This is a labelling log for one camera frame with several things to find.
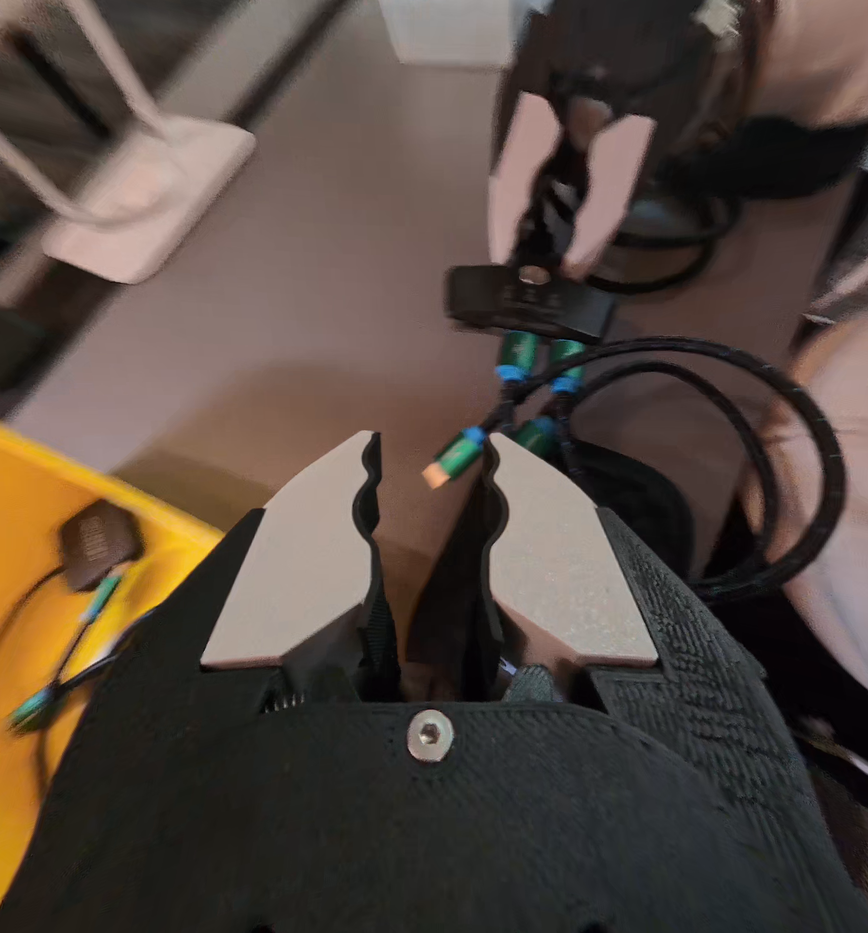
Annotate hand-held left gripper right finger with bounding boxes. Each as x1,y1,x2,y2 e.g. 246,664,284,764
408,432,659,668

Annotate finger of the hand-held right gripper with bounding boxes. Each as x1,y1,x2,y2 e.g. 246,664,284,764
488,91,564,267
561,113,658,281

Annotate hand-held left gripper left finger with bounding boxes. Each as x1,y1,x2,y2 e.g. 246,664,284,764
201,430,402,672

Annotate thick black sleeved cable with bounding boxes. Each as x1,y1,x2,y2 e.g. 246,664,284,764
594,186,741,296

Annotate black HDMI switch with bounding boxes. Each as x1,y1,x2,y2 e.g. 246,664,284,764
444,264,617,345

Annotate green HDMI plug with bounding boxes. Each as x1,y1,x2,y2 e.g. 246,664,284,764
423,335,846,602

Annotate person's right forearm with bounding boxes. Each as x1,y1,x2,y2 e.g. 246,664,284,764
758,0,868,126

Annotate yellow plastic bin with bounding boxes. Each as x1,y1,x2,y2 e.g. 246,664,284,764
0,408,223,933

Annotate person's beige clothing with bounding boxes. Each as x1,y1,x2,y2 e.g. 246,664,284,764
743,299,868,711

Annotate white stand base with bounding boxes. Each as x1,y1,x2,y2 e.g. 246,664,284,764
0,0,257,287

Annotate braided HDMI cable green plugs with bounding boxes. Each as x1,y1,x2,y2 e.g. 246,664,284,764
495,328,544,431
546,337,781,577

